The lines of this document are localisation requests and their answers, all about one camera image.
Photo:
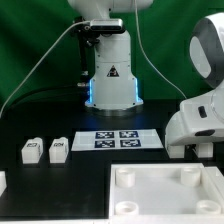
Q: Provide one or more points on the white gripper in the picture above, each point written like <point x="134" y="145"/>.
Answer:
<point x="180" y="131"/>

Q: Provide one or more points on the white square tabletop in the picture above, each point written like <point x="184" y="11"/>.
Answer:
<point x="162" y="194"/>

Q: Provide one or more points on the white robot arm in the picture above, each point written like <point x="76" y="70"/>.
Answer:
<point x="113" y="88"/>

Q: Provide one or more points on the white marker sheet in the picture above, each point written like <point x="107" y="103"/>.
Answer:
<point x="116" y="140"/>

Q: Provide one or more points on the white obstacle bar right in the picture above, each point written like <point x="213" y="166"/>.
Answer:
<point x="215" y="183"/>

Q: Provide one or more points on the white block left edge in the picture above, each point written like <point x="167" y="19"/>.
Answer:
<point x="3" y="183"/>

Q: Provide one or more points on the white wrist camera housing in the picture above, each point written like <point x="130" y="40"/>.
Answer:
<point x="198" y="115"/>

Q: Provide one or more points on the black camera stand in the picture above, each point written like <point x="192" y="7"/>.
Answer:
<point x="86" y="39"/>

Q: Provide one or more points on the grey camera on stand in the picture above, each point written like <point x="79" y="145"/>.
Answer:
<point x="106" y="24"/>

